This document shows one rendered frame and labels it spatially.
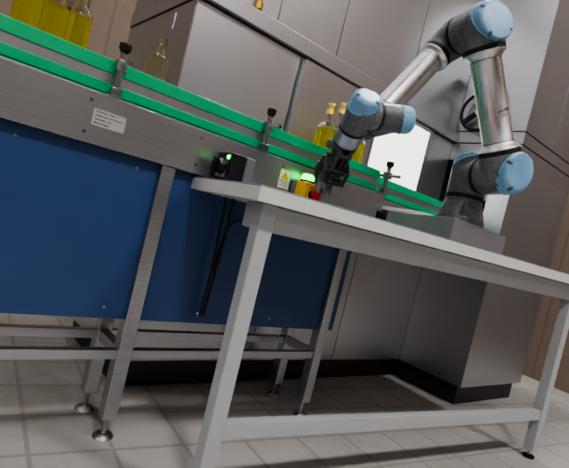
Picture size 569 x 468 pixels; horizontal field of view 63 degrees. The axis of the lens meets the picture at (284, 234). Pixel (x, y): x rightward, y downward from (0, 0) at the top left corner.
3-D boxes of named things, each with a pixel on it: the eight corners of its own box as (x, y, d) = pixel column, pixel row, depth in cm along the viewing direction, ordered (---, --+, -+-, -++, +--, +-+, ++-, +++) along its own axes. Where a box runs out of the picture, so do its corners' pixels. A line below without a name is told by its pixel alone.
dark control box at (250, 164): (234, 187, 138) (241, 159, 137) (250, 189, 131) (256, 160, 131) (211, 180, 132) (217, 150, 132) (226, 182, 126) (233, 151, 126)
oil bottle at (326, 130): (315, 178, 181) (328, 123, 181) (325, 179, 177) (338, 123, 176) (304, 175, 178) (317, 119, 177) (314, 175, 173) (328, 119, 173)
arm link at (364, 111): (390, 107, 116) (359, 102, 113) (371, 141, 124) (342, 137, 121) (379, 88, 121) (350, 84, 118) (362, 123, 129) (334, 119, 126)
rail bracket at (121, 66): (120, 101, 115) (132, 47, 115) (131, 99, 109) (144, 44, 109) (103, 96, 112) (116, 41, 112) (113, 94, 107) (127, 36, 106)
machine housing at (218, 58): (392, 240, 362) (435, 66, 359) (489, 263, 302) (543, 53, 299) (82, 158, 211) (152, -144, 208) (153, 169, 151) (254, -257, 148)
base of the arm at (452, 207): (492, 233, 148) (499, 202, 148) (463, 222, 140) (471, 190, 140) (452, 228, 161) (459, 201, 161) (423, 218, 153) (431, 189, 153)
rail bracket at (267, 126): (265, 153, 145) (275, 110, 144) (278, 154, 139) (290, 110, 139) (254, 149, 142) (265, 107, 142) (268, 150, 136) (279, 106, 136)
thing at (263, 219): (536, 459, 188) (580, 287, 187) (188, 512, 105) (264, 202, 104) (514, 447, 196) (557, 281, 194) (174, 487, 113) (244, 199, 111)
